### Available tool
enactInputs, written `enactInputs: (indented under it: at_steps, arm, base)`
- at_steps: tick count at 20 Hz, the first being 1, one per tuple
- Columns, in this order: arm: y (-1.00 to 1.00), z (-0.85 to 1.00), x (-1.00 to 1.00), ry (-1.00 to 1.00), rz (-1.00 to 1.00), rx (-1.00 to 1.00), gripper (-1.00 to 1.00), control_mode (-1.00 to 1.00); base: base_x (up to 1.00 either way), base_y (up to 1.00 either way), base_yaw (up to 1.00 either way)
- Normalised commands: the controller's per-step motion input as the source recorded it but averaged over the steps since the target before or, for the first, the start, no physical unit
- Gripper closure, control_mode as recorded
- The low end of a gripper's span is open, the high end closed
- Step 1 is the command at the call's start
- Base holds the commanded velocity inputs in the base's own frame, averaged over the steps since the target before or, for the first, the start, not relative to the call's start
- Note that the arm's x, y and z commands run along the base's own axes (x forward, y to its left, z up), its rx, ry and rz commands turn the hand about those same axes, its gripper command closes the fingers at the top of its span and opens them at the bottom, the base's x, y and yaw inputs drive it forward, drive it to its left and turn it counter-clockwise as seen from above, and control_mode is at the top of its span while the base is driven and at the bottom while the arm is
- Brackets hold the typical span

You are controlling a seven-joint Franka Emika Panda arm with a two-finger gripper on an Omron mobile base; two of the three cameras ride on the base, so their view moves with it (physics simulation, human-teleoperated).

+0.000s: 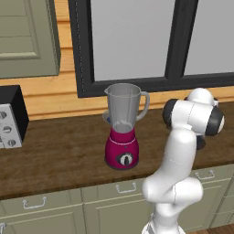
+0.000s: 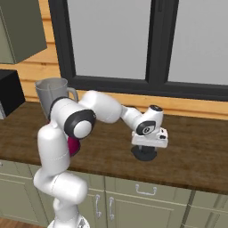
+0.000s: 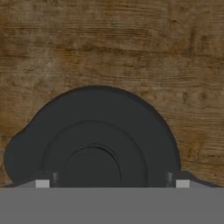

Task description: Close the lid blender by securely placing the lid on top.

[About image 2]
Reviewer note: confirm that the black microwave oven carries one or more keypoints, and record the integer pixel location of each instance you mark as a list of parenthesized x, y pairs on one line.
[(9, 92)]

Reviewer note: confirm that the black blender lid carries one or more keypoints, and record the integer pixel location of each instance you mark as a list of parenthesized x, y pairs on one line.
[(145, 156)]

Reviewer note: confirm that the olive wall cupboard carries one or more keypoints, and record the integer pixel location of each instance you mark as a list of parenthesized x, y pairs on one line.
[(20, 29)]

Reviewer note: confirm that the grey blender with crimson base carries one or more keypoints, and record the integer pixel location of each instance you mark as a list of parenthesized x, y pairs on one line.
[(50, 92)]

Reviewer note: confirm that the olive cupboard door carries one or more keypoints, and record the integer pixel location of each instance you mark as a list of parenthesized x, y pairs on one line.
[(207, 218), (90, 212), (142, 213), (17, 199)]

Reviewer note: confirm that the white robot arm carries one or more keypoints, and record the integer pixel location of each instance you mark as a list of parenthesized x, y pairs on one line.
[(56, 148)]

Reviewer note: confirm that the black framed window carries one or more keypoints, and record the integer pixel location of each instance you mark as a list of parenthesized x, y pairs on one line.
[(158, 44)]

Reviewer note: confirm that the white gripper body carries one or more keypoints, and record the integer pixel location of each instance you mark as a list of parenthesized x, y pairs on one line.
[(150, 141)]

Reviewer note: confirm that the olive drawer front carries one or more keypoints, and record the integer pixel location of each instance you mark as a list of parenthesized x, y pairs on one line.
[(212, 200), (92, 179), (166, 191), (14, 169)]

